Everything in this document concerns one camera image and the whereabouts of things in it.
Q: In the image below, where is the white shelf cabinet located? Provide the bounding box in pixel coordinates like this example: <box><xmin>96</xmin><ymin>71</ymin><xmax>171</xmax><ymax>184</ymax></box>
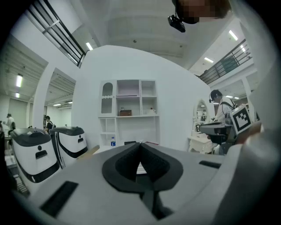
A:
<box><xmin>97</xmin><ymin>79</ymin><xmax>161</xmax><ymax>148</ymax></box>

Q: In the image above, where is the person's white hoodie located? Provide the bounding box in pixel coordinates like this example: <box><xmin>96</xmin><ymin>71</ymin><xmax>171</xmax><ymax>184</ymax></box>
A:
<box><xmin>228</xmin><ymin>0</ymin><xmax>281</xmax><ymax>225</ymax></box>

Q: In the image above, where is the person's right forearm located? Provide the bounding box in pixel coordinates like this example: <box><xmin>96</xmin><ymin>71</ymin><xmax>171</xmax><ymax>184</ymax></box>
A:
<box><xmin>238</xmin><ymin>122</ymin><xmax>263</xmax><ymax>145</ymax></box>

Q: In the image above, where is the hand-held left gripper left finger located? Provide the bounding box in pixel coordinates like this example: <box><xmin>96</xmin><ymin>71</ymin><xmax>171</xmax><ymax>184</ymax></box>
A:
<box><xmin>28</xmin><ymin>142</ymin><xmax>159</xmax><ymax>225</ymax></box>

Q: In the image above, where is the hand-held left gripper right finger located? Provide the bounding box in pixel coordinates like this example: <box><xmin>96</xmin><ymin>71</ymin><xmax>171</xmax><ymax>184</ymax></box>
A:
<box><xmin>140</xmin><ymin>142</ymin><xmax>227</xmax><ymax>220</ymax></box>

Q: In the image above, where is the white and black machine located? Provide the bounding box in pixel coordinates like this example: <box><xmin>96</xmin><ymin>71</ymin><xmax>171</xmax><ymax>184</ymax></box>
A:
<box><xmin>10</xmin><ymin>128</ymin><xmax>60</xmax><ymax>184</ymax></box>
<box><xmin>48</xmin><ymin>126</ymin><xmax>88</xmax><ymax>169</ymax></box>

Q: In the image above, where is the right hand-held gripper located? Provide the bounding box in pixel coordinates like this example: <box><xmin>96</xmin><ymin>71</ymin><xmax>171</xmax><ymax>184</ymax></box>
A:
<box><xmin>199</xmin><ymin>105</ymin><xmax>252</xmax><ymax>156</ymax></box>

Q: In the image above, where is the black balcony railing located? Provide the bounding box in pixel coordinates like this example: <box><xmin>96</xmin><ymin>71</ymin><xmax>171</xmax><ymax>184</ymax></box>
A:
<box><xmin>198</xmin><ymin>39</ymin><xmax>253</xmax><ymax>85</ymax></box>
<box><xmin>27</xmin><ymin>0</ymin><xmax>86</xmax><ymax>68</ymax></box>

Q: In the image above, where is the black head-worn camera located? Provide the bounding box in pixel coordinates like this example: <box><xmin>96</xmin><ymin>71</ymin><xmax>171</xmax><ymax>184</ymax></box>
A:
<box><xmin>168</xmin><ymin>14</ymin><xmax>186</xmax><ymax>33</ymax></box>

